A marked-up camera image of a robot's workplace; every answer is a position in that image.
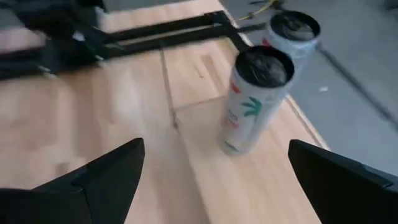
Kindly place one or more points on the black aluminium table frame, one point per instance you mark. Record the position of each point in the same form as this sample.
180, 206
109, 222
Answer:
217, 18

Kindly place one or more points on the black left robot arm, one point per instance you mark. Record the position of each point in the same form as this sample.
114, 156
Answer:
46, 18

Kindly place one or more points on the low light wooden shelf board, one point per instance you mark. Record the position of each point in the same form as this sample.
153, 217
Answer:
202, 186

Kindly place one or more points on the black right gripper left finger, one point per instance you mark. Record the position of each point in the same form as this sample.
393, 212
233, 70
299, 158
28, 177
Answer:
102, 186

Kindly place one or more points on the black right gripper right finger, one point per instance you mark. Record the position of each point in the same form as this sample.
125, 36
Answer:
348, 193

